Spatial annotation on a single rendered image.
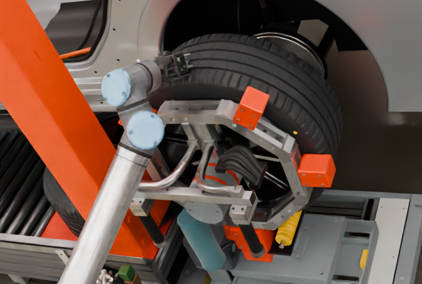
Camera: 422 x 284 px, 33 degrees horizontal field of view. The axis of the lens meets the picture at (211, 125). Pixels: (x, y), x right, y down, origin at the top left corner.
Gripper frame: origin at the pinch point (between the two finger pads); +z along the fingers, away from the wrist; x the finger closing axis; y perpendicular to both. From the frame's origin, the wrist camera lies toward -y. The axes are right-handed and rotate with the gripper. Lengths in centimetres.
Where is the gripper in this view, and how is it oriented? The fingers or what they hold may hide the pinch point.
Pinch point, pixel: (183, 60)
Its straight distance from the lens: 215.5
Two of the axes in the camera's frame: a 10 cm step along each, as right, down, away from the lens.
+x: -2.5, -9.5, -1.8
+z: 5.2, -2.9, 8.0
